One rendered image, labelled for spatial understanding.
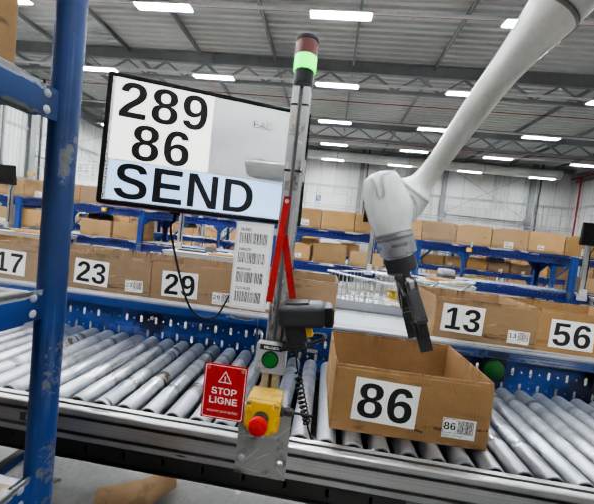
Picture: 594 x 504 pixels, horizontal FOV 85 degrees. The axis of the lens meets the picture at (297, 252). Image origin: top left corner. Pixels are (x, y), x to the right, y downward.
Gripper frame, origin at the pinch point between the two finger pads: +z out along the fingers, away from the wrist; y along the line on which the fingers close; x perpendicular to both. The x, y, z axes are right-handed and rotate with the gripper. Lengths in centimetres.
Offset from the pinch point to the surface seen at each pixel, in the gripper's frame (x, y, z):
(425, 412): -2.7, 0.9, 18.9
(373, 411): -15.1, 1.4, 16.0
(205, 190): -42, 5, -47
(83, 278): -124, -50, -37
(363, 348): -13.0, -27.6, 10.2
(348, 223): 25, -503, -47
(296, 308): -25.6, 16.4, -16.2
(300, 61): -13, 11, -67
